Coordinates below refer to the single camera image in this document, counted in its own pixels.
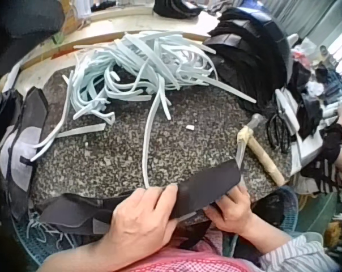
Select person's left hand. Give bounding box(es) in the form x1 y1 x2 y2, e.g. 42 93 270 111
110 184 179 250

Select stack of white sole pieces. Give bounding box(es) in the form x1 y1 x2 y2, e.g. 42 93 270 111
274 87 303 137

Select person's right hand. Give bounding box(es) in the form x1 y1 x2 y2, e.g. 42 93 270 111
204 185 254 236

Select black scissors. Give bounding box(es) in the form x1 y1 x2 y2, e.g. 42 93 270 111
266 109 293 154

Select pile of pale blue strips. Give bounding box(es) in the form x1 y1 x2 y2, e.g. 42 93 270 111
31 30 257 163

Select stack of grey black pieces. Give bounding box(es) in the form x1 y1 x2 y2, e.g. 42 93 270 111
0 86 50 223

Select stack of black fabric pieces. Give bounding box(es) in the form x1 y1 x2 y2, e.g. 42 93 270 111
202 7 294 116

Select large dark fabric heap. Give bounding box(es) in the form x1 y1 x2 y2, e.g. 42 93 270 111
0 0 67 89

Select speckled granite slab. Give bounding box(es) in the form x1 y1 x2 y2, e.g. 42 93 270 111
32 66 287 210

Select black fabric shoe piece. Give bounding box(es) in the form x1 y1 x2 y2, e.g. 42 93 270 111
40 158 243 236

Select blue plastic basket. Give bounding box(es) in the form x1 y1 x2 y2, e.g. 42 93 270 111
11 208 86 267
254 186 300 237

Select wooden handled hammer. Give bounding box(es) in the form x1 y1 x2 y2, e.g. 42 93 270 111
237 113 285 187

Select flat white strip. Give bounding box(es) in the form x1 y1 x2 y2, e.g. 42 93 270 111
55 122 106 139

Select cluttered side table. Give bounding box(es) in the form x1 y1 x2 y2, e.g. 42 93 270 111
284 33 342 171

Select long pale blue foam strip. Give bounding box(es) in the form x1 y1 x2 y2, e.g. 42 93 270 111
142 93 172 189

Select black fabric heap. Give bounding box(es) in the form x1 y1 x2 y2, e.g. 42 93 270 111
152 0 203 17

